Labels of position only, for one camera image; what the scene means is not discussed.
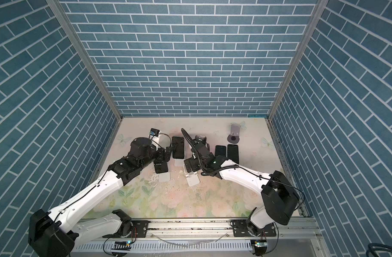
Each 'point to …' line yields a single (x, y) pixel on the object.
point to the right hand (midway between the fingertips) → (193, 160)
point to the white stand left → (164, 177)
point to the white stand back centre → (179, 162)
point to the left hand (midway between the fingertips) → (169, 146)
